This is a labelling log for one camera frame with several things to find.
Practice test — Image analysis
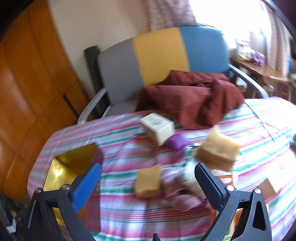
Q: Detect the pale blue yellow sock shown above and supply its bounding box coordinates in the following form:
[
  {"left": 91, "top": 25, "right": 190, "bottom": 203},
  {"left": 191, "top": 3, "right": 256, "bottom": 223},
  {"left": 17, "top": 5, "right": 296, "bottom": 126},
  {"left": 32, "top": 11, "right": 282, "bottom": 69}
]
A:
[{"left": 180, "top": 159, "right": 205, "bottom": 198}]

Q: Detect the striped tablecloth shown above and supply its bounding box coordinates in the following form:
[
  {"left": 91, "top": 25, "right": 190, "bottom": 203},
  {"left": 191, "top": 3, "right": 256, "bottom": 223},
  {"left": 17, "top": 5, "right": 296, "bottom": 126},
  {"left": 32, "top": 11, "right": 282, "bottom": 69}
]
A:
[{"left": 27, "top": 97, "right": 295, "bottom": 240}]

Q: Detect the grey yellow blue armchair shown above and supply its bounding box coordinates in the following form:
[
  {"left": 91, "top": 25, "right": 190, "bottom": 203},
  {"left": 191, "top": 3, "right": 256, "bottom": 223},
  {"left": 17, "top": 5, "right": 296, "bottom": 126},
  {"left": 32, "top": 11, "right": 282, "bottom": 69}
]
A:
[{"left": 78, "top": 26, "right": 268, "bottom": 124}]

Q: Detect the dark red cloth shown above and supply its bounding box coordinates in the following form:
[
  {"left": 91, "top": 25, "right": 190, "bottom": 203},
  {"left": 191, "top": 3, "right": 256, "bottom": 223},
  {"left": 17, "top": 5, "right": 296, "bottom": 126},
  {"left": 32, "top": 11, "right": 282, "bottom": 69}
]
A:
[{"left": 136, "top": 70, "right": 244, "bottom": 130}]

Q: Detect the cream tea box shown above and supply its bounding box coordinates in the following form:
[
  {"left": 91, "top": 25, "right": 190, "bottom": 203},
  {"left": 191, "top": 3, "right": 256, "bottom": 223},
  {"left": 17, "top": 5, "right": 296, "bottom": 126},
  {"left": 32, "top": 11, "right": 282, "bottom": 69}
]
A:
[{"left": 139, "top": 113, "right": 175, "bottom": 146}]

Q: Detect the yellow sponge block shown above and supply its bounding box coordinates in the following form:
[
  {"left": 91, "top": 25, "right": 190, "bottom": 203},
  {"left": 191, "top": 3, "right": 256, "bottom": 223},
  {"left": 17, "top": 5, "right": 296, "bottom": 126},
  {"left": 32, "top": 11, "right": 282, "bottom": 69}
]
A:
[
  {"left": 133, "top": 164, "right": 161, "bottom": 198},
  {"left": 194, "top": 125, "right": 241, "bottom": 172}
]

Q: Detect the small white box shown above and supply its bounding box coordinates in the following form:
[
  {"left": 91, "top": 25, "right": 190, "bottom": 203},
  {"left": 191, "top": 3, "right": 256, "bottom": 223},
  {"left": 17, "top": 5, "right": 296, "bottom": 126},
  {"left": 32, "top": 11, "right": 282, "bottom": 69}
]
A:
[{"left": 258, "top": 178, "right": 278, "bottom": 200}]

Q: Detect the purple sachet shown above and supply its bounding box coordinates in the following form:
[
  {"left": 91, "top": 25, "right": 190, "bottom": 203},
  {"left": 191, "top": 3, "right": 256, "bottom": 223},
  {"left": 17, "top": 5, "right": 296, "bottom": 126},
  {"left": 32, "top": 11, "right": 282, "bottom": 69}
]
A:
[{"left": 164, "top": 134, "right": 193, "bottom": 154}]

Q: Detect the gold tin tray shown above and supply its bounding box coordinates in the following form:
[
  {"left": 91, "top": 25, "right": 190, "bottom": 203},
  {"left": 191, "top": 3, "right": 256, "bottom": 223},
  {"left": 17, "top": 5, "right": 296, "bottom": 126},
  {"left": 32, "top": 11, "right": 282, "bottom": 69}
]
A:
[{"left": 44, "top": 143, "right": 104, "bottom": 232}]

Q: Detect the pink patterned curtain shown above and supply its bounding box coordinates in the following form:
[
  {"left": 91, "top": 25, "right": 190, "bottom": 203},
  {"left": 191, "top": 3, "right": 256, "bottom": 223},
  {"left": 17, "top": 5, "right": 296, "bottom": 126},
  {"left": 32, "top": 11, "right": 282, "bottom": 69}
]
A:
[{"left": 145, "top": 0, "right": 197, "bottom": 31}]

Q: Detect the wooden wardrobe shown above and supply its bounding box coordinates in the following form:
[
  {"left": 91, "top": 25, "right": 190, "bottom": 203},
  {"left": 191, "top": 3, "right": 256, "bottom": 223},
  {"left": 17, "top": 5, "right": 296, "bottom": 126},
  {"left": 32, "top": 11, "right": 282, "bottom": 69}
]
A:
[{"left": 1, "top": 1, "right": 89, "bottom": 201}]

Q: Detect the wooden side desk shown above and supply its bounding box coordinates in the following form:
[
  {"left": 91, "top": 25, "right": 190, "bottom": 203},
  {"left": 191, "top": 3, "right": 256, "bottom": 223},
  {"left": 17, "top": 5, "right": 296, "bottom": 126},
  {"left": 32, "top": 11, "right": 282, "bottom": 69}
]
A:
[{"left": 231, "top": 58, "right": 292, "bottom": 101}]

